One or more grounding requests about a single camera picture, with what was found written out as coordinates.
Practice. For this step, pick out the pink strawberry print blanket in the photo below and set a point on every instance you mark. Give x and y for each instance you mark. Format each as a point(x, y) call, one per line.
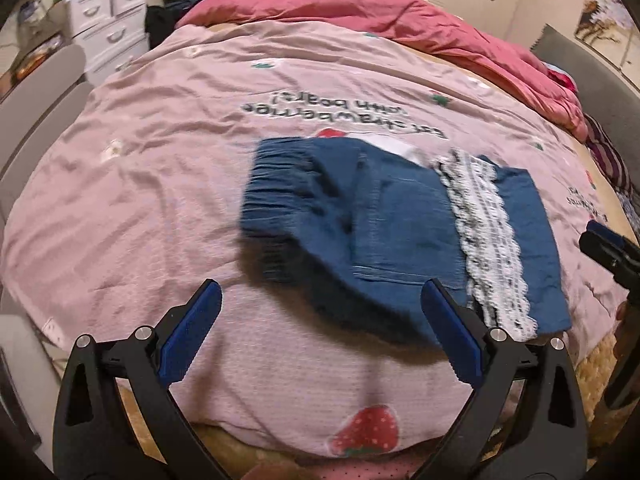
point(140, 200)

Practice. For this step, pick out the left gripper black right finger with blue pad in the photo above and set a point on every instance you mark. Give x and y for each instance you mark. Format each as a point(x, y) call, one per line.
point(524, 418)

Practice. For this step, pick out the dark clothes pile on chair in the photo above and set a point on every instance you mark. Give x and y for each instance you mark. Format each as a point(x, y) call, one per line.
point(160, 21)

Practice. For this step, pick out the white drawer cabinet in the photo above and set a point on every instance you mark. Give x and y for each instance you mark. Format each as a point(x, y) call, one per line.
point(110, 32)

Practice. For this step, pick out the blue denim pants lace trim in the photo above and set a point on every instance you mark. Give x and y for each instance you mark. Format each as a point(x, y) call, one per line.
point(360, 230)

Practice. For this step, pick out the grey upholstered headboard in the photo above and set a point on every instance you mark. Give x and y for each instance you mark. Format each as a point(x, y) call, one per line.
point(603, 94)

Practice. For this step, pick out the red pink quilt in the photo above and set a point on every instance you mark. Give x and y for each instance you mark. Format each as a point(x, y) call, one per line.
point(421, 26)

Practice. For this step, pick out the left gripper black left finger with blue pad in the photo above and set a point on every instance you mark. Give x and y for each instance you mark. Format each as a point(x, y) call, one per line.
point(116, 418)

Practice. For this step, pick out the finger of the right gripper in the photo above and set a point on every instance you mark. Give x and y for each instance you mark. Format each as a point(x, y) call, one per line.
point(611, 250)

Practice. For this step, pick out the purple striped pillow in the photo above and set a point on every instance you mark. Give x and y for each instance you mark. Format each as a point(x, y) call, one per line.
point(609, 161)

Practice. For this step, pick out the tree painting wall art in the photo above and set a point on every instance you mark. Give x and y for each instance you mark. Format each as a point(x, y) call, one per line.
point(607, 27)

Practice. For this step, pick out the grey bed footboard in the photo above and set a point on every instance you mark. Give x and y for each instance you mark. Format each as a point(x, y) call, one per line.
point(36, 113)

